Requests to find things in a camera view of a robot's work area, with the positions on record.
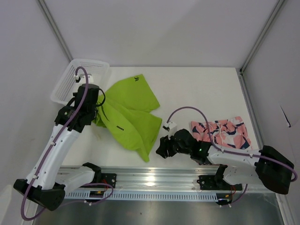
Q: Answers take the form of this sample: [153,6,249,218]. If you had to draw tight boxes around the pink shark print shorts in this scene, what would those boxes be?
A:
[190,116,252,150]

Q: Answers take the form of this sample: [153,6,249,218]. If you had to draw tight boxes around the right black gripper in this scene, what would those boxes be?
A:
[156,131,192,159]

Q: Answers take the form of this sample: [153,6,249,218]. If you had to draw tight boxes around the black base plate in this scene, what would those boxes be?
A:
[196,175,243,191]
[92,173,117,188]

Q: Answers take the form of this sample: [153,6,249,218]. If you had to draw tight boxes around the white slotted cable duct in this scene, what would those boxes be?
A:
[65,190,218,202]

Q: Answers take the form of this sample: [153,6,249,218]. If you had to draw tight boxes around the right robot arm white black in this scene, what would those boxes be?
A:
[156,129,295,195]

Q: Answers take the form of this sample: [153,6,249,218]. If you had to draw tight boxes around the white plastic basket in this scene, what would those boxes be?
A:
[50,59,110,105]

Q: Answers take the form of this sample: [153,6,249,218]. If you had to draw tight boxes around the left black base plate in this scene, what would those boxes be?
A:
[92,173,117,188]

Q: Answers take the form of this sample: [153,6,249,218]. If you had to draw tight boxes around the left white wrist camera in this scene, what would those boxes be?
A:
[74,74,94,84]

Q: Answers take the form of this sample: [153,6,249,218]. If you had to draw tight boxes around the left aluminium frame post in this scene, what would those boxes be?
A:
[36,0,73,62]

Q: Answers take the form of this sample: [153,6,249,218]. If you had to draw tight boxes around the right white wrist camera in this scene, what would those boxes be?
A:
[163,121,177,133]

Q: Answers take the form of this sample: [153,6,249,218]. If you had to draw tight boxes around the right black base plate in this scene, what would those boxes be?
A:
[196,175,243,191]

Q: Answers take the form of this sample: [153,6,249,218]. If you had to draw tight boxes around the right aluminium frame post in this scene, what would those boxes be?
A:
[240,0,287,75]

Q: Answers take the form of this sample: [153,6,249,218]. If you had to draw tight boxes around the aluminium frame post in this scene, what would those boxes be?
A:
[36,0,73,62]
[240,0,287,75]

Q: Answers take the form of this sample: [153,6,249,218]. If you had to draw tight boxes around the aluminium mounting rail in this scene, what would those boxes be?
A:
[56,165,268,193]

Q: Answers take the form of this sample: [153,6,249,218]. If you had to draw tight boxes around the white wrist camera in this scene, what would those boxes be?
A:
[74,74,94,84]
[163,121,177,133]

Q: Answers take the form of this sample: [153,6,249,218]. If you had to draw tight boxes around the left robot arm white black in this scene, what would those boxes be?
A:
[13,84,102,211]

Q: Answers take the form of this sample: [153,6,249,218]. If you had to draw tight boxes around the lime green shorts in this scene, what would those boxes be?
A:
[94,74,162,162]

